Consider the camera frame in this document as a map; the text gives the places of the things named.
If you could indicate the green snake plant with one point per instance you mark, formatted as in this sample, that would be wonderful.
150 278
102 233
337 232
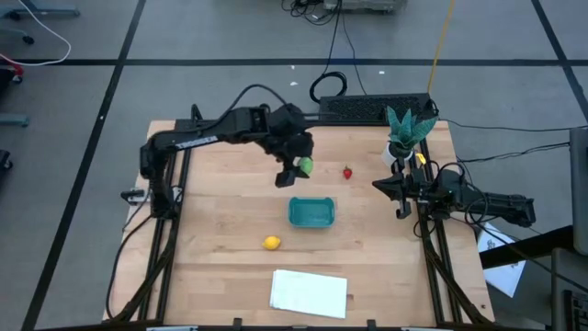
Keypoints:
406 131

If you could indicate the red object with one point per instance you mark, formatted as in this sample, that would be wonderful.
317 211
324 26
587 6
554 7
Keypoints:
16 71

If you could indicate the black chair caster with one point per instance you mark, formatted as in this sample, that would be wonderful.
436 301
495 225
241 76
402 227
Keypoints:
28 40

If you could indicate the grey device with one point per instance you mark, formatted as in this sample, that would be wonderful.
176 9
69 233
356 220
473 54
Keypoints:
363 4

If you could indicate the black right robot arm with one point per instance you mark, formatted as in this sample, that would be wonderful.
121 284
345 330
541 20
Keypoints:
496 202

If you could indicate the black mesh computer case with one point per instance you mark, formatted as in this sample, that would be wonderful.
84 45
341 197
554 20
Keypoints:
367 108

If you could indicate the white folded cloth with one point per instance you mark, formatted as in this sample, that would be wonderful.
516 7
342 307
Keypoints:
308 294

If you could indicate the yellow toy lemon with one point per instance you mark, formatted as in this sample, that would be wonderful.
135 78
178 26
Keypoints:
271 243

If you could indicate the black base connector plate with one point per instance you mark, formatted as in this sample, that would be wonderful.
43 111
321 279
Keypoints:
133 196

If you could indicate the teal plastic container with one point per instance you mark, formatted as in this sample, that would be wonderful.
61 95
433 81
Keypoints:
312 212

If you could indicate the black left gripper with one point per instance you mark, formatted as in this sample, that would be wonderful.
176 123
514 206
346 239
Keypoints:
289 144

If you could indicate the white paper sheets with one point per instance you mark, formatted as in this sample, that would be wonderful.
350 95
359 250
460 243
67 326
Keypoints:
503 276

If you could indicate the black bar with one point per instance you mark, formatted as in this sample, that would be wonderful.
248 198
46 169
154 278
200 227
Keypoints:
528 248

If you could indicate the grey desk foot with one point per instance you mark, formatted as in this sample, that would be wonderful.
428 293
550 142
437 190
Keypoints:
46 11
14 121

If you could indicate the white plant pot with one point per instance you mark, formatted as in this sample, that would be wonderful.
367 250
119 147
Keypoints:
388 156

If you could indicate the silver aluminium bar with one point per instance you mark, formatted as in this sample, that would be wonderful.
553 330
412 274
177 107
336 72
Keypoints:
427 328
172 328

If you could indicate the grey box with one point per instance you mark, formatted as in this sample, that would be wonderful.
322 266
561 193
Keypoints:
580 193

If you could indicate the red toy strawberry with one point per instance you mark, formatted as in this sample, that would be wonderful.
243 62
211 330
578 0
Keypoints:
347 173

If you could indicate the black frame bracket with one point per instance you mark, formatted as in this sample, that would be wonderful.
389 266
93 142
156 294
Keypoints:
371 324
236 323

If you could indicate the green toy cabbage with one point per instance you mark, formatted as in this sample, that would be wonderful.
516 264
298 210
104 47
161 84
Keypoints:
306 166

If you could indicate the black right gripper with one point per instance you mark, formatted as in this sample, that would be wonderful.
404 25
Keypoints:
413 189

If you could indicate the small yellow tag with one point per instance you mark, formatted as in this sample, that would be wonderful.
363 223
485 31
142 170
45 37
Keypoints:
420 158

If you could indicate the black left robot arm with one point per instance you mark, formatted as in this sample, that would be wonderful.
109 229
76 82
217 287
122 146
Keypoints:
193 140

